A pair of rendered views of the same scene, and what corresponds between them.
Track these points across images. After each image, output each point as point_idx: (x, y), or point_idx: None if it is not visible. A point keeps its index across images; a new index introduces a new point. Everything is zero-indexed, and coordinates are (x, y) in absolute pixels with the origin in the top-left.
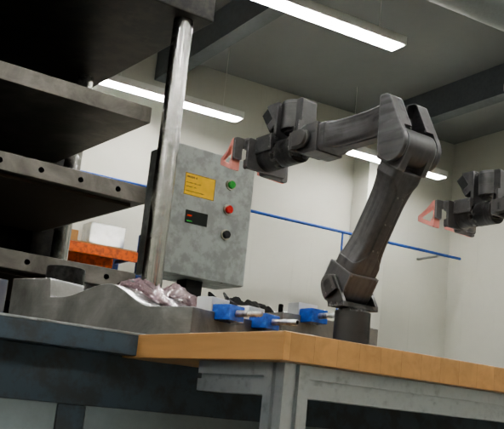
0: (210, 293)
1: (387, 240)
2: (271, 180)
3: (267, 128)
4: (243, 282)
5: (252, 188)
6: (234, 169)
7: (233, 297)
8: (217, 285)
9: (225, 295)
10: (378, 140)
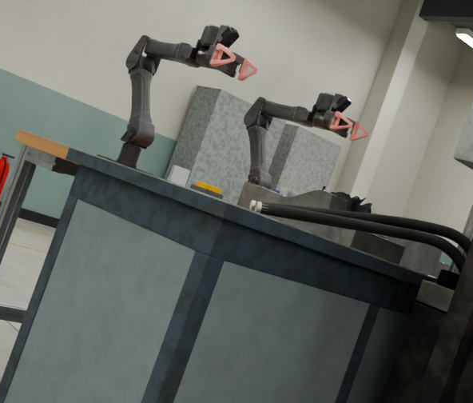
0: (367, 204)
1: (250, 158)
2: (338, 129)
3: (344, 109)
4: (455, 152)
5: None
6: (351, 140)
7: (359, 197)
8: None
9: (363, 200)
10: (270, 124)
